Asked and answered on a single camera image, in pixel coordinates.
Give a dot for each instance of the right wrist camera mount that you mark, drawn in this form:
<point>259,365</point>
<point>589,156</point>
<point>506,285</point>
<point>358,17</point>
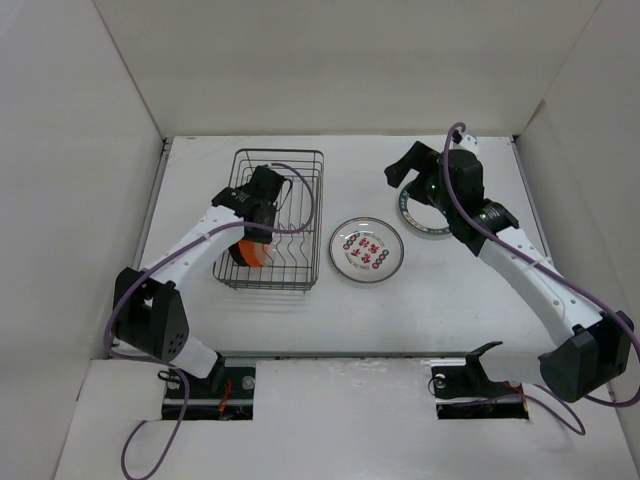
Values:
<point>466,142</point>

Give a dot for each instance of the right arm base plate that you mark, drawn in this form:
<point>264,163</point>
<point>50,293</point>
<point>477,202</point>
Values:
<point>462,391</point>

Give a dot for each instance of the orange plate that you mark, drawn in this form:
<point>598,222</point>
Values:
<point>254,254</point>

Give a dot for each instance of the white plate red characters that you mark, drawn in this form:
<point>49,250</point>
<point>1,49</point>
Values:
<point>366,250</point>

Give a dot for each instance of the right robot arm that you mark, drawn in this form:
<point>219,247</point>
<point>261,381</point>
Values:
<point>589,346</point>

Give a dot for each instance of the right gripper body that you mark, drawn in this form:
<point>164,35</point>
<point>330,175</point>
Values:
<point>432,194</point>

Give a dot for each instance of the green rimmed white plate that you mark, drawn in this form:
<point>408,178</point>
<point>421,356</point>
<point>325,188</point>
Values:
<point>425,219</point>

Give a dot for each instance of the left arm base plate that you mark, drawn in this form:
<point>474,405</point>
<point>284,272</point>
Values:
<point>229,399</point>

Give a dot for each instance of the black plate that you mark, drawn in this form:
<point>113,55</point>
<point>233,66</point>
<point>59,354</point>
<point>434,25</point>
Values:
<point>237,253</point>

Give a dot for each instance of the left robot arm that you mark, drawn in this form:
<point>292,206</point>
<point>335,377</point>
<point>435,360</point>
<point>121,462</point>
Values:
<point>150,305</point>

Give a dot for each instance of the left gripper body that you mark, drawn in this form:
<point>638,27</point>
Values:
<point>270,215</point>

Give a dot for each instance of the wire dish rack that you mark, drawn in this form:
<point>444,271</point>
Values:
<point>295,249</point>

